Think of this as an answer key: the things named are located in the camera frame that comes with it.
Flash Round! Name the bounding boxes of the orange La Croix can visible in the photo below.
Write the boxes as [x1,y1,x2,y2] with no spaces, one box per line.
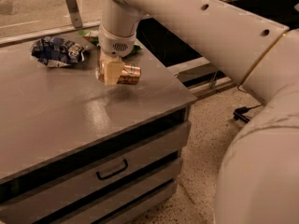
[95,63,141,85]

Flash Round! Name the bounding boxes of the black drawer handle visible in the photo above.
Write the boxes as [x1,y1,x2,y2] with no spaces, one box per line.
[96,159,129,181]

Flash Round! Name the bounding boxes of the blue crumpled chip bag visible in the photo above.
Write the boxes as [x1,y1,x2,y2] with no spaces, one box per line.
[31,35,85,68]

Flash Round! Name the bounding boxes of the metal railing post left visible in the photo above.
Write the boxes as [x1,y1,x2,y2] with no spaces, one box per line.
[65,0,82,28]

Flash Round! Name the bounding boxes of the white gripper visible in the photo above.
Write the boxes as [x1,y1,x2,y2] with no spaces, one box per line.
[98,24,136,86]

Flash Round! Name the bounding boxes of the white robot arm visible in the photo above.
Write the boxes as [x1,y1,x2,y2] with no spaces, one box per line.
[101,0,299,224]

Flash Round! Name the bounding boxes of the green chip bag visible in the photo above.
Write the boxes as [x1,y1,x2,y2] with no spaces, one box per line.
[78,29,142,54]

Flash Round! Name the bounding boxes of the grey drawer cabinet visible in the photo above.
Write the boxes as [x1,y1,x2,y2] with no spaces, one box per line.
[0,42,193,224]

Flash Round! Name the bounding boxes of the black floor cable with plug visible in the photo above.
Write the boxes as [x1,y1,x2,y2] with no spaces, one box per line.
[233,84,264,124]

